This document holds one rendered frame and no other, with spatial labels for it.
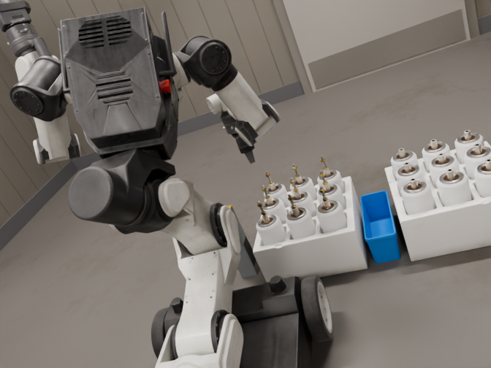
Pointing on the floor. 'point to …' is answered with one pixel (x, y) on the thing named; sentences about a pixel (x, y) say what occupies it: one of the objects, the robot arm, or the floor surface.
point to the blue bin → (379, 227)
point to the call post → (248, 262)
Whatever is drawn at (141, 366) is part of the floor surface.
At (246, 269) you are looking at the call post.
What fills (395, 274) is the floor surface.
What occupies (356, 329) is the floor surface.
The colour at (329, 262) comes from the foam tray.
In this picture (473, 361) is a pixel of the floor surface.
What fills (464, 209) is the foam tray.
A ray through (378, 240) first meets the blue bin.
